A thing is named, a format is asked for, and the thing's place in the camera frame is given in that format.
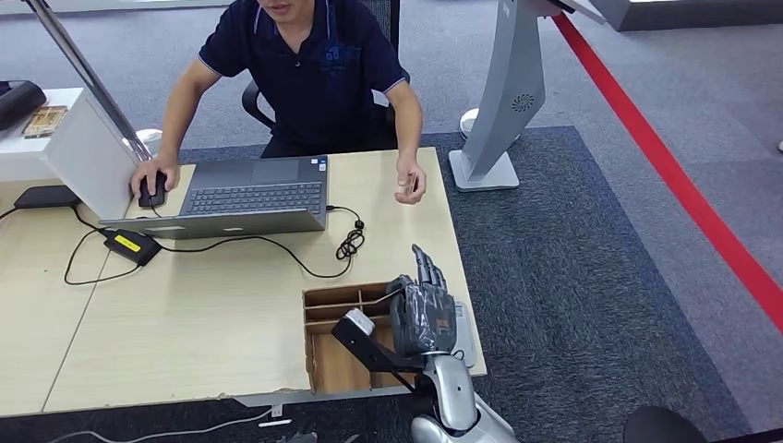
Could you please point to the grey kiosk stand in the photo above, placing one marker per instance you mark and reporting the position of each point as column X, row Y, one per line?
column 508, row 92

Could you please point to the grey metal table frame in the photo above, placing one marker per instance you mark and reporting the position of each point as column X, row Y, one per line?
column 293, row 398

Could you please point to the white cabinet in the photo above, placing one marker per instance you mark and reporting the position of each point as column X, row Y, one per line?
column 85, row 165

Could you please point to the brown patterned room key card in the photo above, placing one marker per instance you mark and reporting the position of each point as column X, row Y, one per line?
column 382, row 298

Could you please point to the dark blue carpet rug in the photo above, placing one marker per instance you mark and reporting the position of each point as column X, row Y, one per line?
column 581, row 275

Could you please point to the orange hotel print card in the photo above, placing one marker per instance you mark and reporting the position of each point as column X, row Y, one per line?
column 408, row 184

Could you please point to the flat black device box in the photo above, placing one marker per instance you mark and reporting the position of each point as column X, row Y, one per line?
column 46, row 197

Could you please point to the silver metal pole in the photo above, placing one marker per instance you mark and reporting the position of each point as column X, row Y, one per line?
column 85, row 73

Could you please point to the black pouch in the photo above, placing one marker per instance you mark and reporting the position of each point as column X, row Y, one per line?
column 18, row 104

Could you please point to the black computer mouse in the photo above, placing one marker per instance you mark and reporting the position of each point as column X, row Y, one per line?
column 151, row 197

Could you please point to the person's left forearm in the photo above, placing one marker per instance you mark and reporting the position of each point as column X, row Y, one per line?
column 411, row 134

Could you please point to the person's right forearm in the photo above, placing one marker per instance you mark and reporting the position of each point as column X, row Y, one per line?
column 170, row 128

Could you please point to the wooden compartment organizer box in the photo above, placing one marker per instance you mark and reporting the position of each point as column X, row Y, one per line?
column 333, row 367

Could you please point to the grey laptop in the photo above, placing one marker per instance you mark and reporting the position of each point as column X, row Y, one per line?
column 244, row 195

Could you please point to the red floor tape line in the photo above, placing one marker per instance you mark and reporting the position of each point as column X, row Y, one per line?
column 673, row 177

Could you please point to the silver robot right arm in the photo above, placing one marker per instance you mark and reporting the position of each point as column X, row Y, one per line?
column 456, row 397

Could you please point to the white round base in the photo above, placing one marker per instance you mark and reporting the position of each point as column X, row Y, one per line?
column 468, row 122

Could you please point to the black power adapter yellow label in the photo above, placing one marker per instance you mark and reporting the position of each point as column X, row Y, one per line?
column 131, row 247

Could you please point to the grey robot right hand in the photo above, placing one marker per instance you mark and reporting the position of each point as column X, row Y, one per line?
column 425, row 318

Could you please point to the black office chair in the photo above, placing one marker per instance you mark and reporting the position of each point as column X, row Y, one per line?
column 251, row 101

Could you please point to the person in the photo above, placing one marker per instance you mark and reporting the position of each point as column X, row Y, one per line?
column 318, row 73

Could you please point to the person's left hand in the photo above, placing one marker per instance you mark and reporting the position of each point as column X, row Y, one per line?
column 416, row 171

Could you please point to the white card reader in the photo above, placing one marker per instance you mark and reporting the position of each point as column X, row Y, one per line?
column 466, row 336

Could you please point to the person's right hand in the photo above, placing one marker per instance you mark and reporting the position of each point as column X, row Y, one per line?
column 155, row 166

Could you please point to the grey floor platform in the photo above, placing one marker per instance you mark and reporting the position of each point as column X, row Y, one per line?
column 703, row 15

